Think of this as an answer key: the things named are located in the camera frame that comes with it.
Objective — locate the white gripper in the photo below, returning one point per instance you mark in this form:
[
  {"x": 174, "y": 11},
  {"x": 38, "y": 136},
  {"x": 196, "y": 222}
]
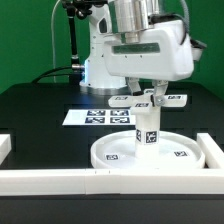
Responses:
[{"x": 163, "y": 54}]

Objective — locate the white cross-shaped table base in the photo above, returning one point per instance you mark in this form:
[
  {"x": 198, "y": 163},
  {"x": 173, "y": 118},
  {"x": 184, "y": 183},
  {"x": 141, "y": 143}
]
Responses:
[{"x": 147, "y": 102}]

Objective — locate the white round table top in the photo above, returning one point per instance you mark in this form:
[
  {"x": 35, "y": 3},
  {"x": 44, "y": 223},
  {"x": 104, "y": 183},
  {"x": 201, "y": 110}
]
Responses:
[{"x": 163, "y": 150}]

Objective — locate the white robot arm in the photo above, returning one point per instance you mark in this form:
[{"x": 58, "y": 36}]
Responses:
[{"x": 132, "y": 40}]

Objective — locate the white marker sheet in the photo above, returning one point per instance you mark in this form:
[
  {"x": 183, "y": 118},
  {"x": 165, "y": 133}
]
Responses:
[{"x": 98, "y": 117}]

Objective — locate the white U-shaped fence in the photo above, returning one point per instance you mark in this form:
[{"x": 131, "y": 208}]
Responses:
[{"x": 112, "y": 181}]

